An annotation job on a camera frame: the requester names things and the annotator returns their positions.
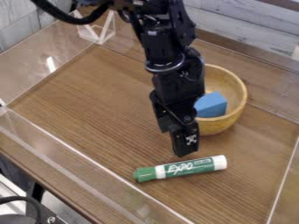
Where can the green and white marker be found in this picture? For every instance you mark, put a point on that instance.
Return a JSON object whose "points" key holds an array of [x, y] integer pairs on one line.
{"points": [[164, 171]]}

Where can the brown wooden bowl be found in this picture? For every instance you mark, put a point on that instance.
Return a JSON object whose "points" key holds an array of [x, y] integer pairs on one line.
{"points": [[227, 116]]}

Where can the black table leg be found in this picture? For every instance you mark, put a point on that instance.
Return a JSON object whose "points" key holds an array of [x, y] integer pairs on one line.
{"points": [[37, 191]]}

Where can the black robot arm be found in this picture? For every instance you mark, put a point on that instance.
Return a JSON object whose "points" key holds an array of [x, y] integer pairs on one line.
{"points": [[165, 32]]}

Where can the clear acrylic tray wall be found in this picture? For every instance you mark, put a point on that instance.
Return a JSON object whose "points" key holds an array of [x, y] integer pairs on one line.
{"points": [[77, 128]]}

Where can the blue rectangular block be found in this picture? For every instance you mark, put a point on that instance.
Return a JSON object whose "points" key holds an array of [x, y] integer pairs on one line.
{"points": [[211, 105]]}

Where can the black metal bracket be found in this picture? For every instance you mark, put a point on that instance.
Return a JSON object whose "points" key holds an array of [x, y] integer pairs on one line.
{"points": [[48, 216]]}

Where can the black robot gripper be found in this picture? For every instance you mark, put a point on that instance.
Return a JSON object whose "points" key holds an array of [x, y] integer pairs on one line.
{"points": [[176, 90]]}

